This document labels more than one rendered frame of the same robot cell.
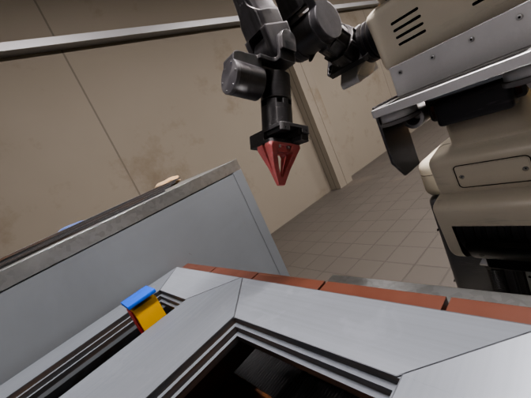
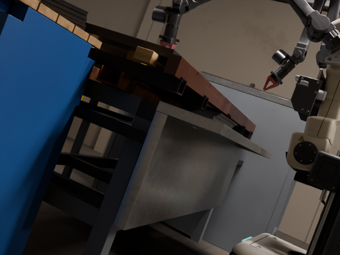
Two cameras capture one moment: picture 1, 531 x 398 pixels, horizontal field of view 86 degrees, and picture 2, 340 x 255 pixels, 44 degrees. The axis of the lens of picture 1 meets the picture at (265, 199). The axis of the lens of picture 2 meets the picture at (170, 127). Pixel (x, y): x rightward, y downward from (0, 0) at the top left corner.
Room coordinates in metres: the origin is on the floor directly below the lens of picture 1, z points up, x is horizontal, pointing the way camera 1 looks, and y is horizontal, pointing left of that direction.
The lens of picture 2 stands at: (-1.03, -1.79, 0.62)
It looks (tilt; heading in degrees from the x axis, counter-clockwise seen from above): 0 degrees down; 59
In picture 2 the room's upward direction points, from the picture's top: 21 degrees clockwise
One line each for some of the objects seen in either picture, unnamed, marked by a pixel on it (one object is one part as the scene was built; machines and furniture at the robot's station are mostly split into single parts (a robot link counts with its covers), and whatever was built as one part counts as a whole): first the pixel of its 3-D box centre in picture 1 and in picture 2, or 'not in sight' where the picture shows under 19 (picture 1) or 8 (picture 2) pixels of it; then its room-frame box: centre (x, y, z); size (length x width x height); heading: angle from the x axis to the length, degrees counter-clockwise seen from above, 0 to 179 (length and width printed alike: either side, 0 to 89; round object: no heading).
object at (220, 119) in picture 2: not in sight; (209, 117); (-0.17, -0.60, 0.70); 0.39 x 0.12 x 0.04; 38
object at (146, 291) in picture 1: (140, 299); not in sight; (0.58, 0.33, 0.88); 0.06 x 0.06 x 0.02; 38
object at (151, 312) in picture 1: (162, 337); not in sight; (0.58, 0.33, 0.78); 0.05 x 0.05 x 0.19; 38
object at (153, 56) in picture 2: not in sight; (146, 56); (-0.48, -0.61, 0.79); 0.06 x 0.05 x 0.04; 128
